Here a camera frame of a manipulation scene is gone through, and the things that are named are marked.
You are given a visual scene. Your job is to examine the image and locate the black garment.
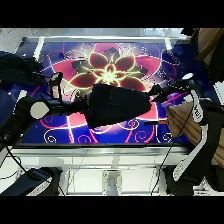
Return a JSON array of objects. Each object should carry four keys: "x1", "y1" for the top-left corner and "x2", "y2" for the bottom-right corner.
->
[
  {"x1": 0, "y1": 52, "x2": 46, "y2": 88},
  {"x1": 206, "y1": 34, "x2": 224, "y2": 84}
]

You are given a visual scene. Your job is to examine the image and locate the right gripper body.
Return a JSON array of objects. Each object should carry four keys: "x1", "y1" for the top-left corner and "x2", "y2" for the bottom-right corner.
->
[{"x1": 148, "y1": 83, "x2": 181, "y2": 103}]

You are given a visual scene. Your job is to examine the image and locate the dark blue jeans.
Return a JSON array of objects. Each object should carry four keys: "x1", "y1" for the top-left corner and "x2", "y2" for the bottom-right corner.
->
[{"x1": 81, "y1": 83, "x2": 154, "y2": 129}]

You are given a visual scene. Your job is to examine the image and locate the black cable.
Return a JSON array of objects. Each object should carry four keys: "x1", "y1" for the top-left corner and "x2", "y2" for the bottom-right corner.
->
[
  {"x1": 149, "y1": 105, "x2": 196, "y2": 196},
  {"x1": 0, "y1": 134, "x2": 24, "y2": 181}
]

